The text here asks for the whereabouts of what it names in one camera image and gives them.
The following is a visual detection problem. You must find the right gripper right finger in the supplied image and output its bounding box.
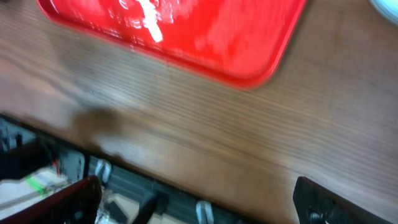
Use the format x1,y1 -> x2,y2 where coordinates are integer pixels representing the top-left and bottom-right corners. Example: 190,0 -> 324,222
293,176 -> 389,224

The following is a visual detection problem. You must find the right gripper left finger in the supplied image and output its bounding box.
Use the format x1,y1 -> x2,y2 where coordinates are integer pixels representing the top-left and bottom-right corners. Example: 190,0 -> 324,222
1,175 -> 102,224

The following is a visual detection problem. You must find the red plastic tray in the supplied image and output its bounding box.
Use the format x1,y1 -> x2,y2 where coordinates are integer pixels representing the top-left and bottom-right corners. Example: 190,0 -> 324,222
37,0 -> 307,89

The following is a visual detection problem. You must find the white plate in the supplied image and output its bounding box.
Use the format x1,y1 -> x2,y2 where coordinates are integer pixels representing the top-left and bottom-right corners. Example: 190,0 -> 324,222
369,0 -> 398,25

